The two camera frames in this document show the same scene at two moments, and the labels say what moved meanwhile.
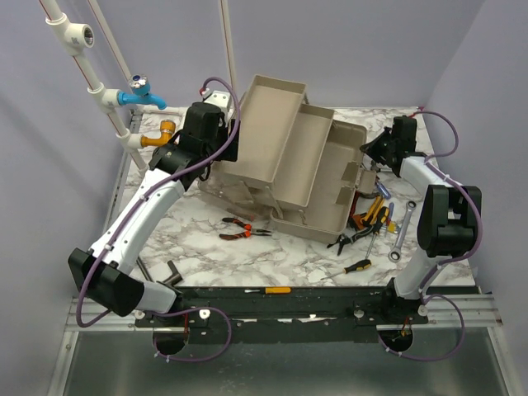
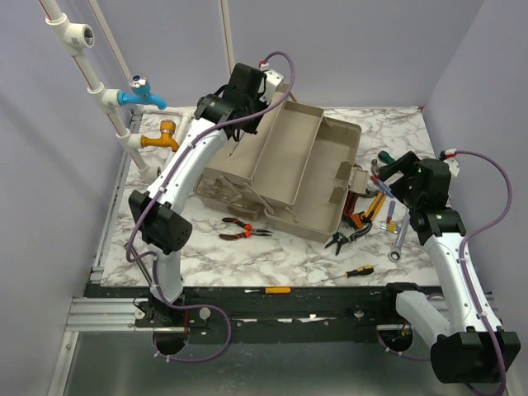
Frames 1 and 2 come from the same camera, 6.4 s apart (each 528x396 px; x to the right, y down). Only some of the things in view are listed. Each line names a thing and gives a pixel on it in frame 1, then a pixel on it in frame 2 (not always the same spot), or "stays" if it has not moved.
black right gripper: [370, 148] → [403, 163]
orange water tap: [167, 129] stays
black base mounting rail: [285, 314] stays
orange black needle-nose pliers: [249, 230] stays
